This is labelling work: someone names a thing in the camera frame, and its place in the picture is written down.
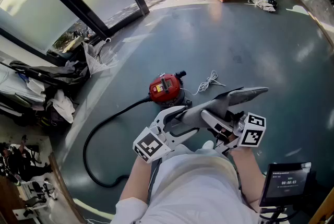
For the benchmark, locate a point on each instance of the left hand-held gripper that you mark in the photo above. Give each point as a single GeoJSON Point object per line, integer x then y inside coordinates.
{"type": "Point", "coordinates": [151, 146]}

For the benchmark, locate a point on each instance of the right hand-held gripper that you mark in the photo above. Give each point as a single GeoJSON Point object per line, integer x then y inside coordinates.
{"type": "Point", "coordinates": [251, 136]}

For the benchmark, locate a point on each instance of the red canister vacuum cleaner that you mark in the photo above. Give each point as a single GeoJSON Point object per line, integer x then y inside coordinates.
{"type": "Point", "coordinates": [164, 85]}

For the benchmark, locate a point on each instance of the person's left forearm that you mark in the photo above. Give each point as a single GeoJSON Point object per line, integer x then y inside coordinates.
{"type": "Point", "coordinates": [135, 178]}

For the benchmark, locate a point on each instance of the person's right forearm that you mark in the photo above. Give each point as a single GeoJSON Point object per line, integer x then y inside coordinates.
{"type": "Point", "coordinates": [250, 173]}

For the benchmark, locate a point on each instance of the white plastic bag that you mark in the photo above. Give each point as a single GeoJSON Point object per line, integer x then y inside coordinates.
{"type": "Point", "coordinates": [100, 61]}

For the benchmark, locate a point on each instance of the person's light blue jeans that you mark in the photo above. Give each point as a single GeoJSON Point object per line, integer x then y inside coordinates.
{"type": "Point", "coordinates": [188, 150]}

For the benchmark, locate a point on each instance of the person's white shirt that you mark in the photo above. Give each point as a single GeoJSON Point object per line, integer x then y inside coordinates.
{"type": "Point", "coordinates": [195, 191]}

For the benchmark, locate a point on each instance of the black timer display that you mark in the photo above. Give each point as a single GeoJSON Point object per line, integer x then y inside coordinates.
{"type": "Point", "coordinates": [287, 183]}

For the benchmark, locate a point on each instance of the white crumpled cloth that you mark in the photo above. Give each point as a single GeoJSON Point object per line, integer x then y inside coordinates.
{"type": "Point", "coordinates": [62, 105]}

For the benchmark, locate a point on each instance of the black framed glass door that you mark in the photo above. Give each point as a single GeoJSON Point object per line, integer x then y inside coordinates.
{"type": "Point", "coordinates": [117, 1]}

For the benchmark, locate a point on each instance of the white and blue cloth heap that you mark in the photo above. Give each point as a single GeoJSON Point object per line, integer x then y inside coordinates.
{"type": "Point", "coordinates": [262, 3]}

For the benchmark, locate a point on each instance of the black office chair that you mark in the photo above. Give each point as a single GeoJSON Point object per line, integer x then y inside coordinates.
{"type": "Point", "coordinates": [36, 190]}

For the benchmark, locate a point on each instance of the black monitor mount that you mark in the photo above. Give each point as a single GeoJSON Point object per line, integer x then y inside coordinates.
{"type": "Point", "coordinates": [274, 215]}

